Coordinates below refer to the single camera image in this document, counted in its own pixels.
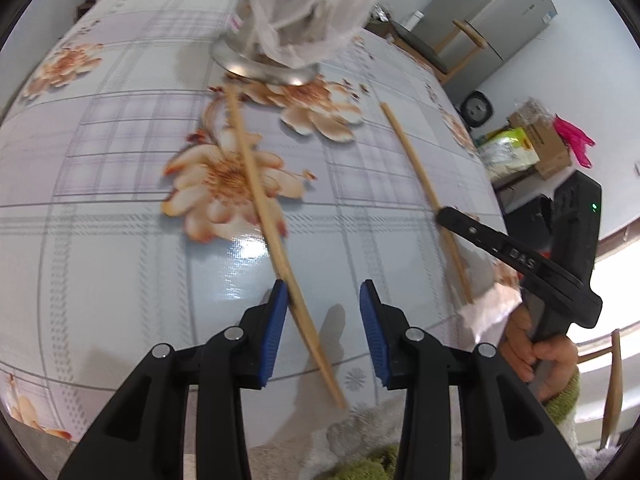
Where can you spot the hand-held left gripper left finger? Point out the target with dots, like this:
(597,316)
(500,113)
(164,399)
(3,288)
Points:
(274,330)

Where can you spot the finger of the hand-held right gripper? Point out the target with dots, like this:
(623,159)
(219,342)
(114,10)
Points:
(520,255)

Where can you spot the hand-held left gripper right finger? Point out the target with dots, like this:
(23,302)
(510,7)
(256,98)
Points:
(372,332)

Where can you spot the slender wooden chopstick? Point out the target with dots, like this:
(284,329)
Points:
(270,230)
(425,190)

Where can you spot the metal utensil holder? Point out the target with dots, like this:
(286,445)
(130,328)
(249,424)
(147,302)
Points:
(260,67)

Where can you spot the white plastic bag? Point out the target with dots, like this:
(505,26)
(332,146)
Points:
(320,10)

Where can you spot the person's right forearm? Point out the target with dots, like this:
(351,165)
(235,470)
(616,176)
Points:
(565,395)

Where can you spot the person's right hand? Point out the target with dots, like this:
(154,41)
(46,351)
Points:
(560,355)

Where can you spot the black bin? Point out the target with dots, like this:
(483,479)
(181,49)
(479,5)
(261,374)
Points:
(525,220)

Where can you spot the brown cardboard box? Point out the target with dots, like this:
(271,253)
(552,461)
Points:
(547,147)

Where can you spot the pink plastic bag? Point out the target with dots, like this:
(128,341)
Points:
(575,137)

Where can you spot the green and white sack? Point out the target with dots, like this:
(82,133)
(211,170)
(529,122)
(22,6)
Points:
(507,152)

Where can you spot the green and white fleece garment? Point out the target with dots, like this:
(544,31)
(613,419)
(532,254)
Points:
(350,445)

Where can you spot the black rice cooker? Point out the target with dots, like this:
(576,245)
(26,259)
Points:
(476,109)

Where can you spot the wooden chair black seat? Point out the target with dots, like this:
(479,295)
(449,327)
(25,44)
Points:
(425,50)

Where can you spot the grey refrigerator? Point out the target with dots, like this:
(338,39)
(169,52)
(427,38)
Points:
(495,5)

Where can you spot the white heater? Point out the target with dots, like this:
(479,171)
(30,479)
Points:
(412,20)

